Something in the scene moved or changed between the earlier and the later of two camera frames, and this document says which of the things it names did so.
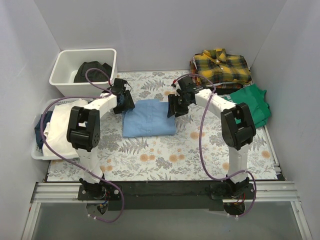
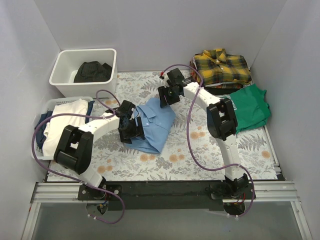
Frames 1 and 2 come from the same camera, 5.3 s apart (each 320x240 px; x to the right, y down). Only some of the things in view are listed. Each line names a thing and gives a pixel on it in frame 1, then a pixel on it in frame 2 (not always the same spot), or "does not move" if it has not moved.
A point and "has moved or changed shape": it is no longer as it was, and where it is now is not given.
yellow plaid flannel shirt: x=216 y=65 does not move
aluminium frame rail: x=285 y=191 does not move
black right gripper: x=175 y=104 -> x=168 y=96
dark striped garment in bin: x=93 y=75 does not move
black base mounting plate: x=148 y=195 does not move
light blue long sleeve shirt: x=148 y=118 has moved or changed shape
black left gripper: x=125 y=102 -> x=133 y=128
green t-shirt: x=256 y=98 does not move
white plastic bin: x=84 y=72 does not move
